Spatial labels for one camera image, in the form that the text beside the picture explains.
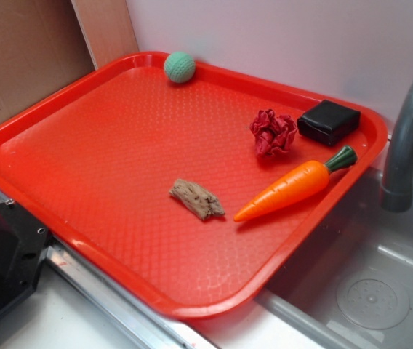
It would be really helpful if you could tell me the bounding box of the red plastic tray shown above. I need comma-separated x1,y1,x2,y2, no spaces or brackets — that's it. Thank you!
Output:
0,52,388,319

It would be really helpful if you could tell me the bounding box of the grey plastic sink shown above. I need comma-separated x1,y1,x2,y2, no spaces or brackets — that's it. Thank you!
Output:
257,170,413,348

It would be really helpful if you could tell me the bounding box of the green textured ball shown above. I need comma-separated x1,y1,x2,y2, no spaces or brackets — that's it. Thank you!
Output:
164,52,196,84

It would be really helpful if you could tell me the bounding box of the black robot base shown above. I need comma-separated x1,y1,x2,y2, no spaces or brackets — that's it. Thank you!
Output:
0,203,50,318

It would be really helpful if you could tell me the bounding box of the red cloth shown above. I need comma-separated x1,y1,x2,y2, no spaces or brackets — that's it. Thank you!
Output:
249,109,297,158

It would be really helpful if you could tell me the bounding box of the metal rail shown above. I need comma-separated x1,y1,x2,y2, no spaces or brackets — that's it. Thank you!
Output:
0,170,222,349

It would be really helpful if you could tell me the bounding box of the orange toy carrot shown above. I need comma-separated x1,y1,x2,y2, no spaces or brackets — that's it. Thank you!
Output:
233,145,358,222

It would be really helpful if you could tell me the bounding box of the black box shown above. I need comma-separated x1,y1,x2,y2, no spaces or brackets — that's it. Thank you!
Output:
297,100,361,146

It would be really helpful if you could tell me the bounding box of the brown cardboard sheet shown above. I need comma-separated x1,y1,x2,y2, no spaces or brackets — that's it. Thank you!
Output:
0,1,94,124

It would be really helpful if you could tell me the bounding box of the brown wood piece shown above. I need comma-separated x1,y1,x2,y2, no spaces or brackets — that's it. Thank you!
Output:
169,179,225,221

